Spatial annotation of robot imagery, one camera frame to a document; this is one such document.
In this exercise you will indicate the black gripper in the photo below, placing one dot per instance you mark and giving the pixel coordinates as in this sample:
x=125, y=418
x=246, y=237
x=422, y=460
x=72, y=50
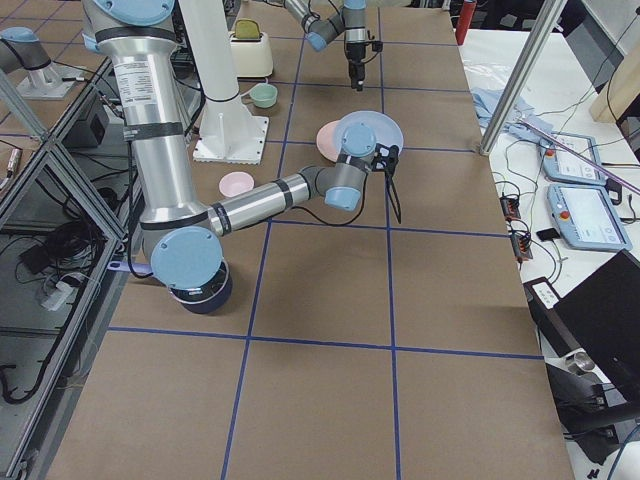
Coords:
x=355, y=53

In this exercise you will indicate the blue plate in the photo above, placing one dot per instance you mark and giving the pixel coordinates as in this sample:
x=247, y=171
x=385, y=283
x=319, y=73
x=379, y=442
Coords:
x=382, y=127

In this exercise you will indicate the pink plate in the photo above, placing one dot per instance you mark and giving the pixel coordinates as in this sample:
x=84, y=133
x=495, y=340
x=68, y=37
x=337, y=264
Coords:
x=325, y=141

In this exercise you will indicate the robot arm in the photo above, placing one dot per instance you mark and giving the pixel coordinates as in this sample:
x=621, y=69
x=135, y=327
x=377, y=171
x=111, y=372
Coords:
x=349, y=20
x=181, y=234

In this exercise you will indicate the green bowl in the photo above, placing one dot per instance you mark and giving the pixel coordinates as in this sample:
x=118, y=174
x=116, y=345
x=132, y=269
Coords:
x=263, y=95

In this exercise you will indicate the cream toaster with bread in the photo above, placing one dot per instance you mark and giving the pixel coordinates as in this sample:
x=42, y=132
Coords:
x=251, y=49

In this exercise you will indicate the red cylinder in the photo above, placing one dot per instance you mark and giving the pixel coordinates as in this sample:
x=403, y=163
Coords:
x=463, y=24

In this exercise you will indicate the pink bowl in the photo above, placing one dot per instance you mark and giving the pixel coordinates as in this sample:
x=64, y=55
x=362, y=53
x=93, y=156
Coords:
x=235, y=183

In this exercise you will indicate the grabber stick tool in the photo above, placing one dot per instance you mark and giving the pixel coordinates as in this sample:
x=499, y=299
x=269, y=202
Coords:
x=559, y=145

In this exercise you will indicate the upper teach pendant tablet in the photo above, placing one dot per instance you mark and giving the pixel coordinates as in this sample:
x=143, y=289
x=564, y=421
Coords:
x=562, y=166

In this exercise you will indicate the teach pendant tablet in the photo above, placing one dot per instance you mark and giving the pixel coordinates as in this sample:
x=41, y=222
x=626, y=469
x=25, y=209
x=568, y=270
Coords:
x=586, y=219
x=562, y=166

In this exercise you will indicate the dark blue pot with lid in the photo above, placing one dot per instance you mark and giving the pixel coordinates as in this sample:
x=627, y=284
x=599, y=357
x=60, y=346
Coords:
x=210, y=296

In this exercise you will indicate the lower teach pendant tablet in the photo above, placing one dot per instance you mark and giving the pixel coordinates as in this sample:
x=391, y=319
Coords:
x=586, y=219

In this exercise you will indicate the black laptop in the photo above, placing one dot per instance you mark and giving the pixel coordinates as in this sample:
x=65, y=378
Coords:
x=600, y=316

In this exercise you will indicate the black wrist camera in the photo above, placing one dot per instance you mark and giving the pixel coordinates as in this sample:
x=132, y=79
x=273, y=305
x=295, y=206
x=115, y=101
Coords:
x=386, y=159

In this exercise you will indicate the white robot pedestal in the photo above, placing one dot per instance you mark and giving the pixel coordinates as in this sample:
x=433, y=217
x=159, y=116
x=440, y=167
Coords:
x=228, y=132

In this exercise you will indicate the aluminium frame post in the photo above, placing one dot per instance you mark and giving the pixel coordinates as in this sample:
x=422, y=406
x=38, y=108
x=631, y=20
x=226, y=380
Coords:
x=533, y=46

